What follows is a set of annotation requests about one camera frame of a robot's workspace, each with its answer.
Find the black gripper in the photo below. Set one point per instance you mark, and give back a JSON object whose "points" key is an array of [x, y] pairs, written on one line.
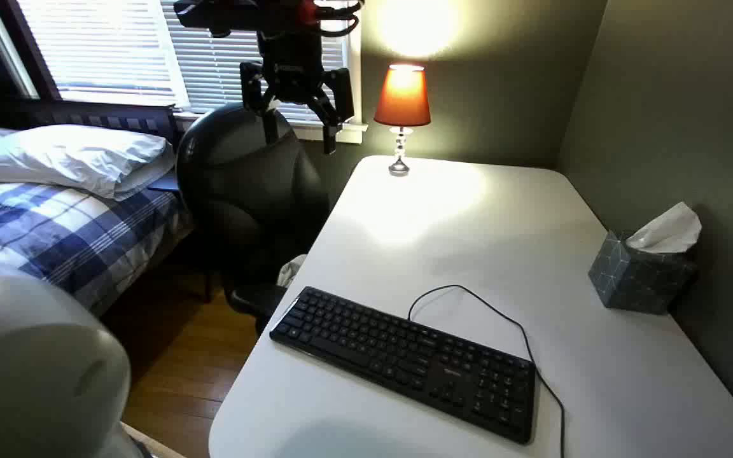
{"points": [[292, 66]]}

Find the black computer keyboard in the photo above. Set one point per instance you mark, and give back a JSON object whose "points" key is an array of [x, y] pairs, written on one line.
{"points": [[407, 365]]}

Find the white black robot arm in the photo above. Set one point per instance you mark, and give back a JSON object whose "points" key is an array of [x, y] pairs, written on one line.
{"points": [[36, 365]]}

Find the white window blind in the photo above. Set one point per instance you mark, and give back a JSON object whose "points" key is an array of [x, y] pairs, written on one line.
{"points": [[215, 59], [99, 43]]}

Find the black office chair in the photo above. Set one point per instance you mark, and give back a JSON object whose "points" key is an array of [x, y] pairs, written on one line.
{"points": [[252, 186]]}

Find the orange shade table lamp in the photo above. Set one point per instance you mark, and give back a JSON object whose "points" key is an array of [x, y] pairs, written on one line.
{"points": [[404, 99]]}

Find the white plastic bag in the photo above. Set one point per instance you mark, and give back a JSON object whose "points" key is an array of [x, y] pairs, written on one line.
{"points": [[292, 270]]}

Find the white pillow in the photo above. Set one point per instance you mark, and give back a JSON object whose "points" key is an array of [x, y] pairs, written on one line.
{"points": [[70, 156]]}

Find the blue plaid bed blanket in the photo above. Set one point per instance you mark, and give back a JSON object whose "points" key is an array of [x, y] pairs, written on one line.
{"points": [[51, 233]]}

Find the teal tissue box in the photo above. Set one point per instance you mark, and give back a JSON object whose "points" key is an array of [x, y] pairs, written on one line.
{"points": [[636, 275]]}

